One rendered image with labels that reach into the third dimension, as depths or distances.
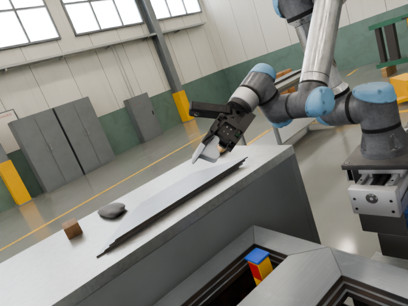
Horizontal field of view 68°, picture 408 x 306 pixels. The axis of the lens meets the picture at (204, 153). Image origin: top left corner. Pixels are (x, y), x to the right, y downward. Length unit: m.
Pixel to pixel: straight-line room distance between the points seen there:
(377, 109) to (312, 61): 0.31
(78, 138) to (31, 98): 1.59
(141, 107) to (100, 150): 2.11
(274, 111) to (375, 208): 0.44
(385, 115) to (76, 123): 8.42
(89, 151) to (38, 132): 1.37
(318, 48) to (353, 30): 10.03
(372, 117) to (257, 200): 0.53
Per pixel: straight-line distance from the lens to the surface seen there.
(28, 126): 8.70
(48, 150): 8.73
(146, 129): 10.31
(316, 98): 0.83
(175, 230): 1.09
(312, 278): 0.96
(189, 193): 1.22
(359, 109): 1.12
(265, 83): 0.89
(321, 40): 0.91
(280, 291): 0.95
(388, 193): 1.05
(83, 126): 9.09
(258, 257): 1.05
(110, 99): 10.24
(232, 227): 1.23
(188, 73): 12.28
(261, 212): 1.33
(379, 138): 1.13
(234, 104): 0.85
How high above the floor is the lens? 1.49
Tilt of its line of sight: 14 degrees down
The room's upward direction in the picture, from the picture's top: 20 degrees counter-clockwise
